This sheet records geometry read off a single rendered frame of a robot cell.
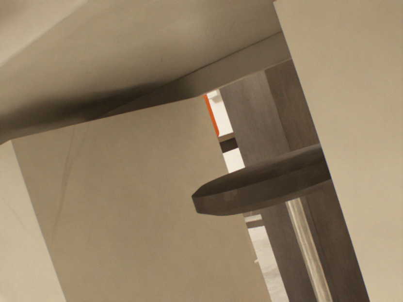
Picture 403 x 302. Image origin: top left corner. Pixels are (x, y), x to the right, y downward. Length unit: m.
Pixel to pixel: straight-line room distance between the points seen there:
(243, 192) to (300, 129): 0.94
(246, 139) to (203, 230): 0.66
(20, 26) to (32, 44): 0.02
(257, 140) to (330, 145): 1.26
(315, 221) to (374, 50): 1.26
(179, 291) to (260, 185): 0.42
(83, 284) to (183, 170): 0.37
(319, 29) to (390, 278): 0.26
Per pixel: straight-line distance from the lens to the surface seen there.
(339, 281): 1.82
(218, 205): 0.88
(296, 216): 1.00
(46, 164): 1.02
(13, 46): 0.46
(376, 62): 0.53
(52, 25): 0.42
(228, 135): 2.81
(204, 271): 1.23
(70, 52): 0.76
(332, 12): 0.54
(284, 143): 1.73
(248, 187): 0.84
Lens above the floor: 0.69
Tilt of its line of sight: 1 degrees down
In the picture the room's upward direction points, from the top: 18 degrees counter-clockwise
